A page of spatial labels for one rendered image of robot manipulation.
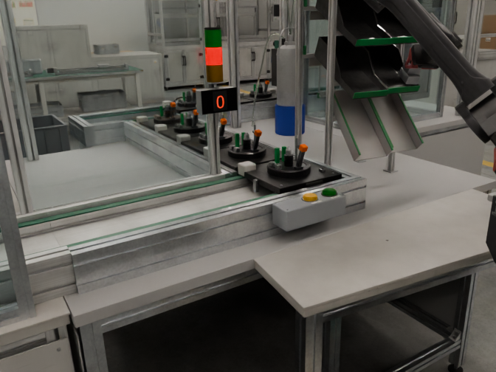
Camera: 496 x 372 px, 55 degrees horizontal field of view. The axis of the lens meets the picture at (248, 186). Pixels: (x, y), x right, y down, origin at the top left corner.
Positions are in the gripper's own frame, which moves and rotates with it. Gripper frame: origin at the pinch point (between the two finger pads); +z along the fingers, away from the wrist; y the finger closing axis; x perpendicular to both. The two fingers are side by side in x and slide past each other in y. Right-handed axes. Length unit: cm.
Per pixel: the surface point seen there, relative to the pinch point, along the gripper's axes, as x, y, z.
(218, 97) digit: 13, 65, 2
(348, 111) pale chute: 12.3, 17.7, 13.3
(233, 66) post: -38, 39, 103
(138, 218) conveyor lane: 48, 89, 3
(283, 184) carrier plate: 39, 47, 0
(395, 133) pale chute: 19.5, 0.0, 13.7
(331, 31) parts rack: -9.6, 28.8, -0.8
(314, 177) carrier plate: 37, 36, 2
